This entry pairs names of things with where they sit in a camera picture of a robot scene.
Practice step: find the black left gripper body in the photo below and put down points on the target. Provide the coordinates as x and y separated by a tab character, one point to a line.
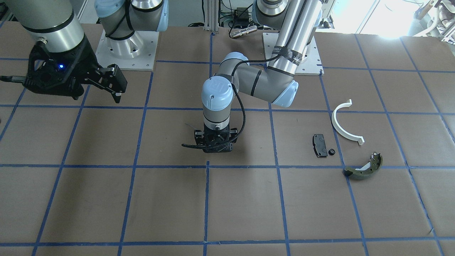
197	135

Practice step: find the aluminium frame post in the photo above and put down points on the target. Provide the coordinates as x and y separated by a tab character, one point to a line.
211	15

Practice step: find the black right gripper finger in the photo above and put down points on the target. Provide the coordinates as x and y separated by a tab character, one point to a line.
110	79

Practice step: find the olive metal brake shoe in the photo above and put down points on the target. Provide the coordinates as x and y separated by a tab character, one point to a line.
366	171

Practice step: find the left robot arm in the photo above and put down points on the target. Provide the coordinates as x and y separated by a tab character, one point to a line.
296	21

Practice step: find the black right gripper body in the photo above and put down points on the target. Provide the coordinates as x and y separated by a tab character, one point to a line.
86	61

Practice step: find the black brake pad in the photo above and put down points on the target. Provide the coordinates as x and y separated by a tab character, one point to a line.
318	142

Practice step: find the white curved plastic bracket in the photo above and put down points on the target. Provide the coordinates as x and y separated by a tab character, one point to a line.
340	126

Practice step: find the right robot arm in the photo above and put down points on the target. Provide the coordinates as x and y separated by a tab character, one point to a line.
55	23

